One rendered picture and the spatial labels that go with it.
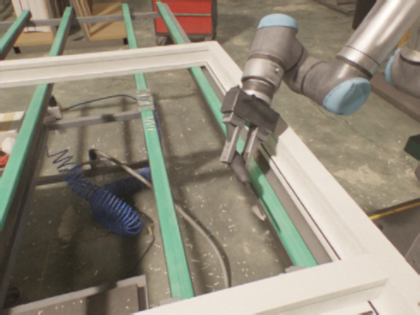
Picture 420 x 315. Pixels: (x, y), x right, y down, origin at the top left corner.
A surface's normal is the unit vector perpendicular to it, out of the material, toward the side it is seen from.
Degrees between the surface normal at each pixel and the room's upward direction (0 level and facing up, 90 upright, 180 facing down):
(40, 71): 90
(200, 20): 90
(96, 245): 0
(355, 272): 0
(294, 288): 0
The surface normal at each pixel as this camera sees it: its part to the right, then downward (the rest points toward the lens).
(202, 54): 0.25, 0.59
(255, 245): -0.02, -0.79
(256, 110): 0.55, 0.04
